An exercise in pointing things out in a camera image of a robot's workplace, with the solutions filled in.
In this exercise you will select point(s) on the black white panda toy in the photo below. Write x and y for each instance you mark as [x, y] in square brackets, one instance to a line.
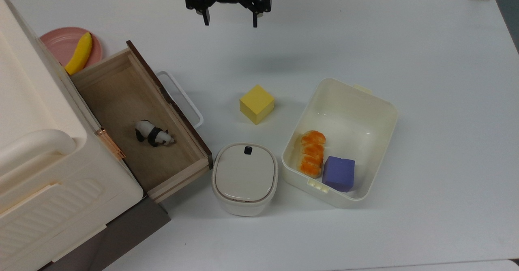
[152, 134]

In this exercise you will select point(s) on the yellow toy banana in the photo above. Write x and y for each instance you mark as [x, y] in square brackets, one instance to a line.
[79, 54]

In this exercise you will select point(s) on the orange toy bread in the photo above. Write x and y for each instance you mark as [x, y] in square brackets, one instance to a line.
[312, 153]

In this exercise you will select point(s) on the dark brown drawer cabinet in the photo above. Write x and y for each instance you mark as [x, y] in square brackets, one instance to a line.
[134, 230]

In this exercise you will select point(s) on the yellow foam cube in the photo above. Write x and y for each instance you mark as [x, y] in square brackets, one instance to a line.
[256, 102]

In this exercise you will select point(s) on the pink plate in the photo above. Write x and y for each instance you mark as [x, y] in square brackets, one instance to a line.
[61, 41]

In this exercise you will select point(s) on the white open plastic bin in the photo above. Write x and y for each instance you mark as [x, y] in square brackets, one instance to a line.
[357, 117]

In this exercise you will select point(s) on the cream lidded trash can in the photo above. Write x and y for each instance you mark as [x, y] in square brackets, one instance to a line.
[244, 177]

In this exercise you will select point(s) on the purple foam cube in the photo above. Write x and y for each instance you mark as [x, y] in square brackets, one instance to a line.
[339, 173]

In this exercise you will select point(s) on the cream plastic storage box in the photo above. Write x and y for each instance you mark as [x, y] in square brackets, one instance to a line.
[40, 100]

